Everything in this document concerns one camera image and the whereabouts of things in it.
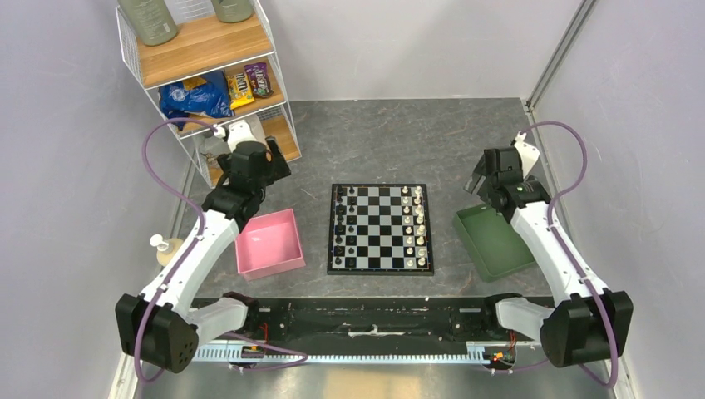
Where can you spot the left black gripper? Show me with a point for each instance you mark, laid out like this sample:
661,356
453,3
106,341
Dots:
277,168

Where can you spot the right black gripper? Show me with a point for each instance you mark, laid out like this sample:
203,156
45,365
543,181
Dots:
475,179

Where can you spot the white chess piece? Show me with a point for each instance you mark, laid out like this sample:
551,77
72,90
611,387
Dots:
418,195

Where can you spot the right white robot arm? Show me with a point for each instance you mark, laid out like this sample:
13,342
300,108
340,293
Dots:
589,322

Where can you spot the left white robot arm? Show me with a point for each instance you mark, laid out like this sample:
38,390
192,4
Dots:
158,326

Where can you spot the green plastic bin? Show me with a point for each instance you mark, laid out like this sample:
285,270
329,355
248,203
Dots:
495,249

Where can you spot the pink plastic bin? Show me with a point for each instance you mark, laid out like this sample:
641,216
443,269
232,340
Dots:
269,244

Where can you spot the yellow candy bag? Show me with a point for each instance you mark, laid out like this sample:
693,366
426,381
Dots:
240,91

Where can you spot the brown candy bag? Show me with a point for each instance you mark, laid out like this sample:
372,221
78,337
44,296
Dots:
258,77

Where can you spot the blue snack bag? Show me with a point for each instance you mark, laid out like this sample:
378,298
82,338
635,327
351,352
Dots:
204,95

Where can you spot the black and white chessboard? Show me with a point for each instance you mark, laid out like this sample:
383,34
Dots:
375,229

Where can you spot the soap pump dispenser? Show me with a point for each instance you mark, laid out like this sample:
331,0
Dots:
165,248

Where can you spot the grey-green bottle right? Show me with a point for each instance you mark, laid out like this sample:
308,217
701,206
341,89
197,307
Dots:
232,11

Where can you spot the grey-green bottle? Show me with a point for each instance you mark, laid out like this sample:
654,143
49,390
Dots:
232,11
151,20

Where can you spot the grey-green bottle left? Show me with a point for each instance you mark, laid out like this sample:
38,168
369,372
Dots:
151,20

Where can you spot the white wire wooden shelf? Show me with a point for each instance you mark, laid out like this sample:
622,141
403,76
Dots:
205,44

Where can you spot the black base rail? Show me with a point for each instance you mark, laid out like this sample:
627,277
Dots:
381,331

